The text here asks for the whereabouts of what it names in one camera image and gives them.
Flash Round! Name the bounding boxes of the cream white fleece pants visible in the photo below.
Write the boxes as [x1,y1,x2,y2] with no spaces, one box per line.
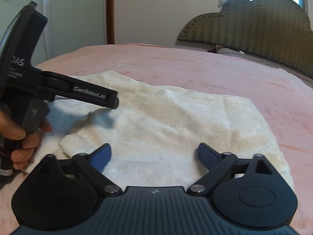
[25,70,294,188]

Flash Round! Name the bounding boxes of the person's left hand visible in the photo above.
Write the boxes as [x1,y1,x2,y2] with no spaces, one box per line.
[1,110,53,170]

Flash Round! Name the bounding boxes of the white wardrobe with flower decals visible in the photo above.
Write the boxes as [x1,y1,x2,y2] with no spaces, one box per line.
[1,0,107,66]

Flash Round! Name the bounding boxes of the pink bed blanket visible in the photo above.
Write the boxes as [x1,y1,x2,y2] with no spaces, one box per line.
[0,43,313,233]

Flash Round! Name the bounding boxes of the olive green padded headboard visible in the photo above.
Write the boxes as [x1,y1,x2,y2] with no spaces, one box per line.
[177,0,312,77]

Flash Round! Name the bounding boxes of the brown wooden door frame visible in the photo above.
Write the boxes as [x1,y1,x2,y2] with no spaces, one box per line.
[106,0,115,45]

